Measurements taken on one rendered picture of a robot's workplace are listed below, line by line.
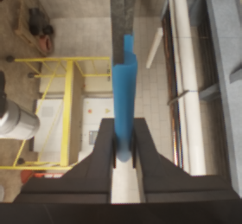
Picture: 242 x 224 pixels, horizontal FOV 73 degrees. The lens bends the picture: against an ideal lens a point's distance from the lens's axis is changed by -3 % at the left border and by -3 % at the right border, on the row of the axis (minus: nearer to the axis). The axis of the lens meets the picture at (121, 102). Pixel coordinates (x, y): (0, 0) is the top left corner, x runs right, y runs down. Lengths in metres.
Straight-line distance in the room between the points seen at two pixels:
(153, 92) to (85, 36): 2.47
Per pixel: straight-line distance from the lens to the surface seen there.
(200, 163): 3.20
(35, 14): 4.28
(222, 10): 4.01
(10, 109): 0.43
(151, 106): 4.40
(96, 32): 5.22
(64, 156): 2.85
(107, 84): 4.09
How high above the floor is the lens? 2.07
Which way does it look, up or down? level
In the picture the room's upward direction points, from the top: 89 degrees clockwise
